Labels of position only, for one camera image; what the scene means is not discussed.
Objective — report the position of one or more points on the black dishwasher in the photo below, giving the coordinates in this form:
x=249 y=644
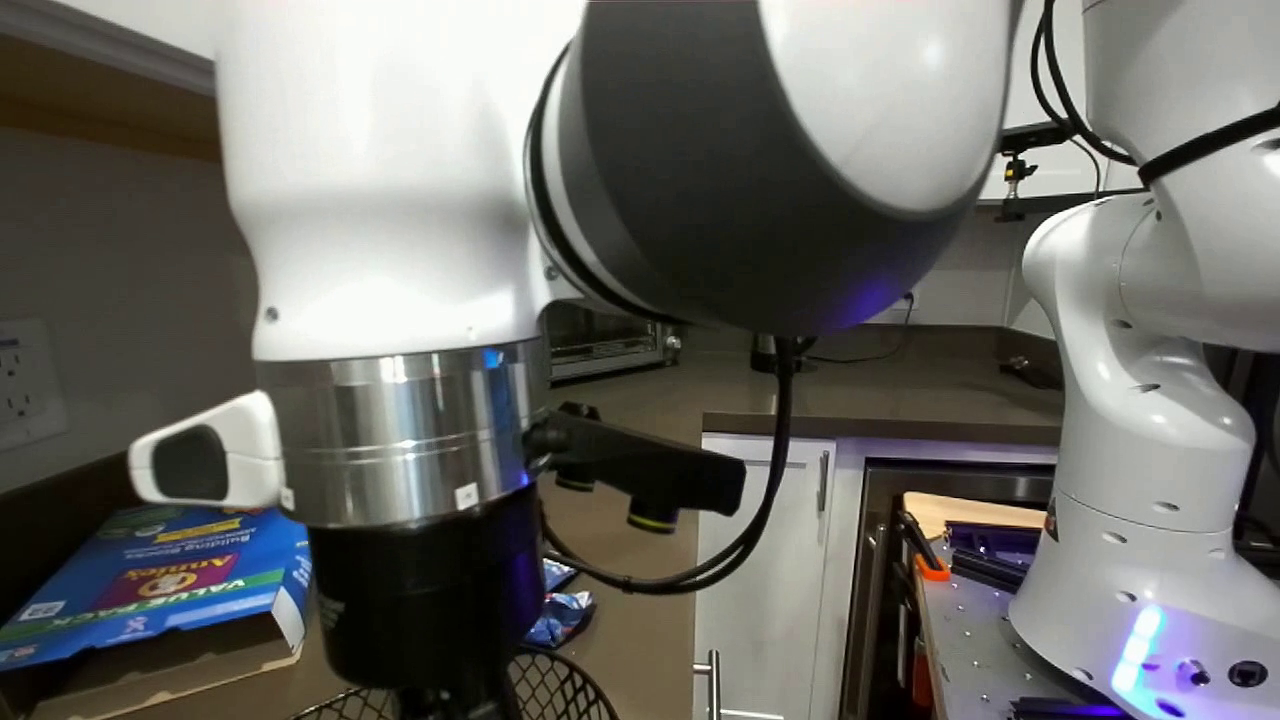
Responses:
x=884 y=587

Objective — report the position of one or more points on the white wall outlet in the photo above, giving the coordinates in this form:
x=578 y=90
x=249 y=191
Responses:
x=27 y=385

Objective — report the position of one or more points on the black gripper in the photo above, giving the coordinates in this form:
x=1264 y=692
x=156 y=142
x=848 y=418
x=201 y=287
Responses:
x=427 y=601

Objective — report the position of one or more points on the metal robot mounting table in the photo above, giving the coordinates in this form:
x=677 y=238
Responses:
x=964 y=644

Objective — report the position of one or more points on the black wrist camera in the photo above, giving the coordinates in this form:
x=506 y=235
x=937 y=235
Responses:
x=644 y=475

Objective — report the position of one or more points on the white lower cabinet door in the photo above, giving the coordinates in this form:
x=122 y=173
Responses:
x=767 y=572

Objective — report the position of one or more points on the small black countertop object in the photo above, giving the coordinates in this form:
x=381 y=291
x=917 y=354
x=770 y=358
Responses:
x=1035 y=366

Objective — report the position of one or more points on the blue snack pack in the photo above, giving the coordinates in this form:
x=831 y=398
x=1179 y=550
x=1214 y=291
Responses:
x=567 y=617

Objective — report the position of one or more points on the black camera on stand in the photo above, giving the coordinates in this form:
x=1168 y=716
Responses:
x=1026 y=161

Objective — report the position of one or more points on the wooden board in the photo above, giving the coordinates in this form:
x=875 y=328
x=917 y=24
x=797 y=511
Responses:
x=972 y=511

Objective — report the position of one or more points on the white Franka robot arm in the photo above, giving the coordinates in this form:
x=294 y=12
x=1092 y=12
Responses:
x=401 y=173

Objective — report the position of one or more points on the blue cardboard snack box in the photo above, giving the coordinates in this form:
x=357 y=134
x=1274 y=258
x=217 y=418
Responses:
x=161 y=587

